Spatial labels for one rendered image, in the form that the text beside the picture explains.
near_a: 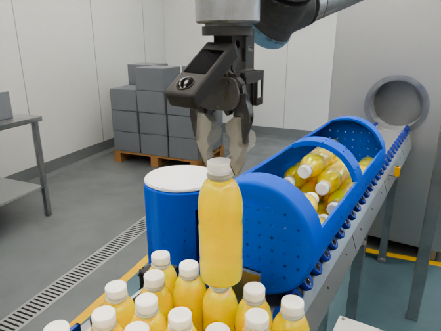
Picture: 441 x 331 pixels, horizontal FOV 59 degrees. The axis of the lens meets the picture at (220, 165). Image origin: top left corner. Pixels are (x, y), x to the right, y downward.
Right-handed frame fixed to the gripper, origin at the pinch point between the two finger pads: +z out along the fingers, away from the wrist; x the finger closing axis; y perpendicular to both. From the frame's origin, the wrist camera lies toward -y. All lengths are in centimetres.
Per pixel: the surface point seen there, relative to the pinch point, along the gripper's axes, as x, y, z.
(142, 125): 293, 299, 85
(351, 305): -1, 120, 107
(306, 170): 5, 57, 19
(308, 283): -5, 32, 39
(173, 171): 60, 64, 31
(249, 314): -5.8, -0.7, 24.5
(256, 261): 4.6, 23.6, 31.1
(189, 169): 57, 70, 31
